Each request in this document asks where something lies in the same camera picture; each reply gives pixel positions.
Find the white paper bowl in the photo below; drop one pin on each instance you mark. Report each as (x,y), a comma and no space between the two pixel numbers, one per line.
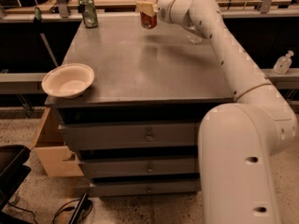
(68,80)

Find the clear plastic water bottle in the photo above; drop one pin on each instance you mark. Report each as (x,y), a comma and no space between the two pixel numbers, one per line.
(195,38)

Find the light wooden box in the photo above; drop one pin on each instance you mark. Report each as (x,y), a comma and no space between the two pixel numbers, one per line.
(55,156)

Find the red coke can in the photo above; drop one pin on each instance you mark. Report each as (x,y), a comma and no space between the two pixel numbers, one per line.
(148,21)

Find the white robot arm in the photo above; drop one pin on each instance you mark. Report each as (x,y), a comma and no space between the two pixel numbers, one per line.
(235,140)

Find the bottom grey drawer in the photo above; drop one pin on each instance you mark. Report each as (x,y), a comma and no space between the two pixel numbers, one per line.
(132,189)

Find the hand sanitizer bottle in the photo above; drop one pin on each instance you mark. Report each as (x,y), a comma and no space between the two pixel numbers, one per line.
(283,63)

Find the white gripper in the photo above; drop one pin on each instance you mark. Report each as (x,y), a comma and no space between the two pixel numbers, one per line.
(164,10)

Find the grey drawer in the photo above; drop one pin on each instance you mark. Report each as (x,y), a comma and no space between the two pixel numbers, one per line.
(132,135)
(132,189)
(136,167)

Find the middle grey drawer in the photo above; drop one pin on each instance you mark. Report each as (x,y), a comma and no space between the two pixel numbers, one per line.
(136,167)

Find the top grey drawer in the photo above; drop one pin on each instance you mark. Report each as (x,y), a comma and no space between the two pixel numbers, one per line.
(132,135)

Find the black flat floor device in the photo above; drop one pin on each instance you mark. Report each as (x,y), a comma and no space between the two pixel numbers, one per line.
(82,205)

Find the green soda can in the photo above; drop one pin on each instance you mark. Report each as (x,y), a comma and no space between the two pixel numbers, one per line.
(87,10)

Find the grey drawer cabinet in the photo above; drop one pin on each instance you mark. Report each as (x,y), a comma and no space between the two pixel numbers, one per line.
(141,76)

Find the black bin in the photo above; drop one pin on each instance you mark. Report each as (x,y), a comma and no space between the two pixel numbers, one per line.
(12,173)

